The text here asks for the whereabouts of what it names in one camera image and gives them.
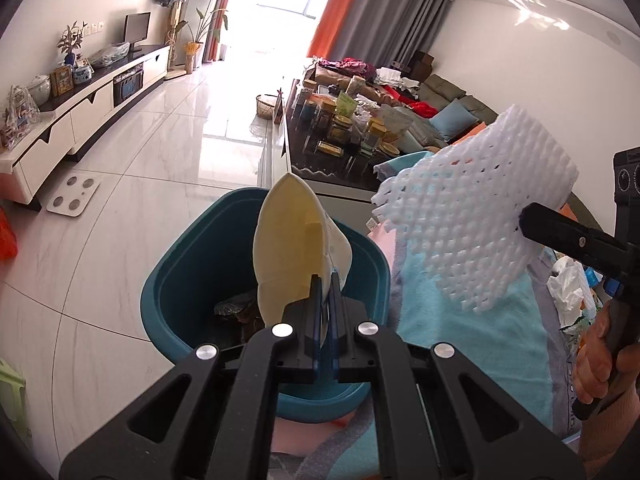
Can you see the red plastic bag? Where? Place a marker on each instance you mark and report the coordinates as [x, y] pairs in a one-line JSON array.
[[6, 235]]

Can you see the green plastic stool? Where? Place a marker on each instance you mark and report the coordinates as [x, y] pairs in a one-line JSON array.
[[10, 395]]

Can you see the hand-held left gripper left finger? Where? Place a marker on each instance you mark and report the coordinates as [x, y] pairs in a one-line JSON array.
[[316, 330]]

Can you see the white crumpled plastic bag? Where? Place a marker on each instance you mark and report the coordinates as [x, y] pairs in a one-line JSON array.
[[570, 290]]

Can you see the wooden picture frame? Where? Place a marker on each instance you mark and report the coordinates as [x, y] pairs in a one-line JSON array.
[[62, 81]]

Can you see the white tv cabinet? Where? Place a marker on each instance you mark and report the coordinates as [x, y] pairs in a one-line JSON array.
[[90, 105]]

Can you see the person's right hand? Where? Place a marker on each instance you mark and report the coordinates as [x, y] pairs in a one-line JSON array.
[[592, 365]]

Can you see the clear plastic bag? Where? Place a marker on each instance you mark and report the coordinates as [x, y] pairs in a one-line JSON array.
[[107, 55]]

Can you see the person's right forearm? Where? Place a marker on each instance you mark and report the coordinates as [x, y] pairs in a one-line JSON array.
[[615, 425]]

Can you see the plastic wrapped ornament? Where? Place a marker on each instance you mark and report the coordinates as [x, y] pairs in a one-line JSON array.
[[17, 117]]

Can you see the tall leafy potted plant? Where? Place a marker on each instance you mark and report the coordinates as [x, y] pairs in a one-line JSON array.
[[207, 15]]

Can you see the blue and white ceramic jar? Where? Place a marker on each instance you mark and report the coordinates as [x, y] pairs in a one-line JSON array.
[[83, 72]]

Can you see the dark crumpled wrapper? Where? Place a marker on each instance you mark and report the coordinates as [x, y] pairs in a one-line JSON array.
[[235, 312]]

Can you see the pile of clothes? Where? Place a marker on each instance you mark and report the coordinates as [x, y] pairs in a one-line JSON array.
[[360, 72]]

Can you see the teal plastic bin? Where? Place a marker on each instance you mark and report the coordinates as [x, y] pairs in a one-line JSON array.
[[200, 245]]

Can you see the group of glass jars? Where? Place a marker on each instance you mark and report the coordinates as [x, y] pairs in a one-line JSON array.
[[345, 120]]

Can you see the white bathroom scale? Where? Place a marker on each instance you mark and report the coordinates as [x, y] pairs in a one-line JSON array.
[[70, 195]]

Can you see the olive green sofa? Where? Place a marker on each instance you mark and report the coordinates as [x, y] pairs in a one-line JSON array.
[[450, 87]]

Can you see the dark coffee table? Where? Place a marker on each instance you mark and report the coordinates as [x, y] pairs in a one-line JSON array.
[[305, 160]]

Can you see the black monitor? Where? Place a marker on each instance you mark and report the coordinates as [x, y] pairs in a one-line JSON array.
[[136, 27]]

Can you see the small plant in vase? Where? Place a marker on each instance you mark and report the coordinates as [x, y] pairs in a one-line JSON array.
[[71, 42]]

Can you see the woven basket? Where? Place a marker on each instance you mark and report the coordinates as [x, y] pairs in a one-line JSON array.
[[266, 106]]

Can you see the grey and orange side curtain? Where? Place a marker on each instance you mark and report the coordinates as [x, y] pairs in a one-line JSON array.
[[220, 20]]

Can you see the white foam fruit net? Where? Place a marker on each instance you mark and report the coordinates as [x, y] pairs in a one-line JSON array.
[[465, 210]]

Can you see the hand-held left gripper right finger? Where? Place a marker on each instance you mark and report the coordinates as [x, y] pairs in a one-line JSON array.
[[336, 330]]

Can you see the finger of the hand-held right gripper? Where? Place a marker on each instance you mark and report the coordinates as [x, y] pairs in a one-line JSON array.
[[565, 235]]

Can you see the teal and grey tablecloth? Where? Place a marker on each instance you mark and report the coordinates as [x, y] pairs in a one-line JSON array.
[[475, 355]]

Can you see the small blue cushion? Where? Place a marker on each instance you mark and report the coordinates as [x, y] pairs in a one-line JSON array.
[[452, 117]]

